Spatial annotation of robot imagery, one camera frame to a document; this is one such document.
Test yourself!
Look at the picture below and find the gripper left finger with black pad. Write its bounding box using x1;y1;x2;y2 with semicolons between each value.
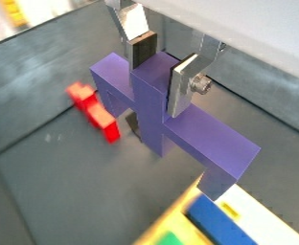
104;0;157;70

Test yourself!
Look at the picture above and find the purple cross-shaped block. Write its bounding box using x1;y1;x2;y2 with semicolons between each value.
90;52;259;199

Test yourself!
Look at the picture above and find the green block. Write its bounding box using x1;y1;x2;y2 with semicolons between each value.
155;232;184;245

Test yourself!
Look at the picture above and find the blue block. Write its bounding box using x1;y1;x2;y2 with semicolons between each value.
185;194;256;245

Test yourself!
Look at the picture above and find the gripper right finger silver with screw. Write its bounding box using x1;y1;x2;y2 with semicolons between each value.
165;33;224;118

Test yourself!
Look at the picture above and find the red stepped block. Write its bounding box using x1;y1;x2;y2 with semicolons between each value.
66;81;120;144

